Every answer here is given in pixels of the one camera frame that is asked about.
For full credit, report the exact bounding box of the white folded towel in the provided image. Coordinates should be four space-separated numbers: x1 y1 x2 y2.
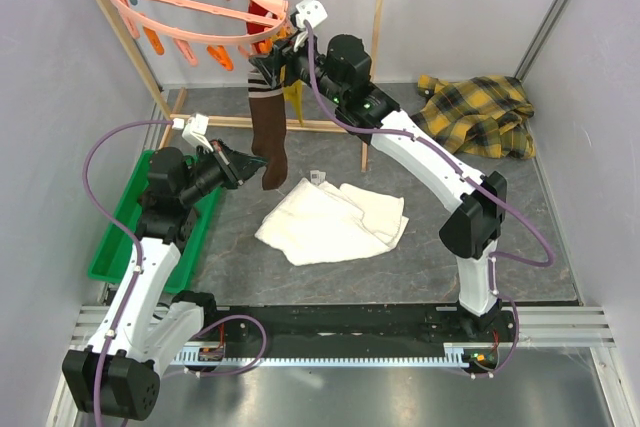
255 179 409 266

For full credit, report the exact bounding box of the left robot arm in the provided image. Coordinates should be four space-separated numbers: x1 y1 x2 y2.
62 140 267 425

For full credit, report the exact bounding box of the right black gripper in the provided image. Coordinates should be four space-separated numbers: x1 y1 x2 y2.
248 27 344 107

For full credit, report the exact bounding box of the brown striped sock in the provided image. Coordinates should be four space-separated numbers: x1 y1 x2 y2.
248 69 288 191

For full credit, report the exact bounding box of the yellow plaid shirt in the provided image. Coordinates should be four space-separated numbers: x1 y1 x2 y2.
412 75 536 160

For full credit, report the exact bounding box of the green plastic bin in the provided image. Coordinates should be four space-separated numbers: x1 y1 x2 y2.
87 149 224 295

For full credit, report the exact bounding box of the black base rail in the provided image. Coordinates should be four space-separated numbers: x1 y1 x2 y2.
194 301 518 357

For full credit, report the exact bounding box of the wooden hanger stand frame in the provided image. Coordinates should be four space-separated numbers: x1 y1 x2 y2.
65 0 390 173

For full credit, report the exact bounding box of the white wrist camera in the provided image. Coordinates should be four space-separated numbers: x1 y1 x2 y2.
172 113 213 152
293 0 328 29

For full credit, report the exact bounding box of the red sock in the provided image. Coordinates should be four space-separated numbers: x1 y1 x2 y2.
247 1 274 56

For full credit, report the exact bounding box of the slotted aluminium cable duct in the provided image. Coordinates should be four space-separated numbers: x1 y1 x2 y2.
169 343 497 369

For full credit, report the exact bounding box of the mustard yellow sock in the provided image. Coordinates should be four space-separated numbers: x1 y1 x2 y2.
283 81 304 126

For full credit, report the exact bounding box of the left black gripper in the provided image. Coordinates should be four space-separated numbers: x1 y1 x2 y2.
179 137 267 206

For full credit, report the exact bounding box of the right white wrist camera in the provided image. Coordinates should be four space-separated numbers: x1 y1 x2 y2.
293 0 328 29

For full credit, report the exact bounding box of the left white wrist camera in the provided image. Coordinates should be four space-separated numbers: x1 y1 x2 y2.
172 113 213 152

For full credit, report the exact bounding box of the pink round clip hanger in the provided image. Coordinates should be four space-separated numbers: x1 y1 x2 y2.
110 0 292 71

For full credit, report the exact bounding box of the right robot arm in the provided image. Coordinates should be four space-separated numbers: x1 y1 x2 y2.
249 34 507 341

